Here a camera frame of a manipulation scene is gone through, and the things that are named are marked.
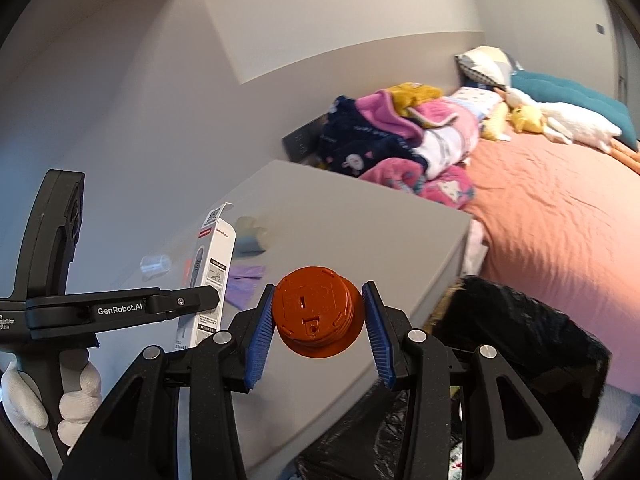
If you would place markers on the person's left hand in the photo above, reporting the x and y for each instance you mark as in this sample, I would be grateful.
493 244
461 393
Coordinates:
80 405

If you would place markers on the pale yellow plush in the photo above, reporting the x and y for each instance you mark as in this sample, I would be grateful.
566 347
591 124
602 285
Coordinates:
495 125

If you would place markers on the navy printed blanket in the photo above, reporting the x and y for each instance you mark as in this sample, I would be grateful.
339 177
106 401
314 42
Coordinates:
350 135

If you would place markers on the clear plastic cup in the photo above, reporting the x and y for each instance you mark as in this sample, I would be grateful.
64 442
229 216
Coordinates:
156 264

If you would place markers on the white cardboard box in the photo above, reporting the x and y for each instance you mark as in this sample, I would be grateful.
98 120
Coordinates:
210 260

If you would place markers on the orange bed sheet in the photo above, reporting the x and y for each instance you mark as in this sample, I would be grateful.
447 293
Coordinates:
550 220

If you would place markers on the white dotted blanket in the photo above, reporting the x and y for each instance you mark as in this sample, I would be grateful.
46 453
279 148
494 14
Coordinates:
475 101

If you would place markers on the white goose plush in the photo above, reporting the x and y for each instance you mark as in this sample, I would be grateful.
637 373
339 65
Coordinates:
580 122

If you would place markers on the small orange packet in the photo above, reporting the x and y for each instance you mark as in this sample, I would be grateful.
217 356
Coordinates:
187 267

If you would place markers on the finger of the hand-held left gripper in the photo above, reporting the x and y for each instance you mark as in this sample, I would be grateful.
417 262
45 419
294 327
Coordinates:
190 301

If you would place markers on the black trash bag bin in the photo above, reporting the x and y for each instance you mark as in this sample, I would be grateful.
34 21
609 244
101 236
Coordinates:
525 340

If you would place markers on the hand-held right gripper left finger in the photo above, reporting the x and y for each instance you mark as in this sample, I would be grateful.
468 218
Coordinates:
260 340

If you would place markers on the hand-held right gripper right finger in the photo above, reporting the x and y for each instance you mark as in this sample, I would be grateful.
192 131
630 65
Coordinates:
377 340

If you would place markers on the pink fleece blanket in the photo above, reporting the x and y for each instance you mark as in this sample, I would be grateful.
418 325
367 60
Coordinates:
440 120

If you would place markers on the dark wall socket panel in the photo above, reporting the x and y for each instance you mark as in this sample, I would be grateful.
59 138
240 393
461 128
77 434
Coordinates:
302 137

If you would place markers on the grey foam corner guard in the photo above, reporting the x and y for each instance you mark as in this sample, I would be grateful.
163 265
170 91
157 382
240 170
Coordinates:
250 235

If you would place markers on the yellow duck plush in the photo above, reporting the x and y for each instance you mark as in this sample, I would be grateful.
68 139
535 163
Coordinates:
525 119

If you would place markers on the yellow cloth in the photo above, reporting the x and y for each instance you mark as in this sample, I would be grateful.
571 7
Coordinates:
415 94

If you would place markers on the purple plastic bag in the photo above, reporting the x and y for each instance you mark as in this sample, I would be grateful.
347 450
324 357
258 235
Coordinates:
245 285

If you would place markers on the orange round plastic lid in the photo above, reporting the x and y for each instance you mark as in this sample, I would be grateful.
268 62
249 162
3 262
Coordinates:
315 315

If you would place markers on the teal cushion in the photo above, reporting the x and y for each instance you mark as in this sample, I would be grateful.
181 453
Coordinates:
575 97

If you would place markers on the white checked pillow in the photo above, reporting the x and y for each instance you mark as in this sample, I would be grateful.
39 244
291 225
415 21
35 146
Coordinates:
482 65

